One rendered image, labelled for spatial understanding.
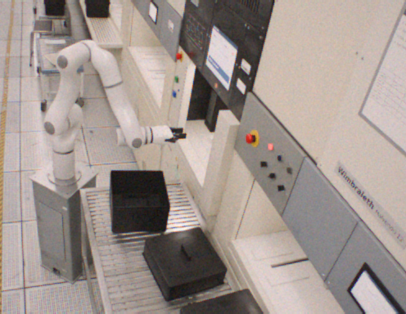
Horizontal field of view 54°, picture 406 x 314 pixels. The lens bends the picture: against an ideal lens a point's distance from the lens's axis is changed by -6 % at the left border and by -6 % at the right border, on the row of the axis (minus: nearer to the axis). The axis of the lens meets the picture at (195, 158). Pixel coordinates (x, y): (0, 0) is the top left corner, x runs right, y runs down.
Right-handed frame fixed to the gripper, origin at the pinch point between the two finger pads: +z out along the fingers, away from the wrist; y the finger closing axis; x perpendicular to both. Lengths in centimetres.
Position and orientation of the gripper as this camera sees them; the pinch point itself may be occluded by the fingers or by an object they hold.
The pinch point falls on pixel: (180, 133)
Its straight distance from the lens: 201.9
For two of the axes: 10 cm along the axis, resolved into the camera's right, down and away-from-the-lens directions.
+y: 3.4, 5.9, -7.3
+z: 9.3, -0.8, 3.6
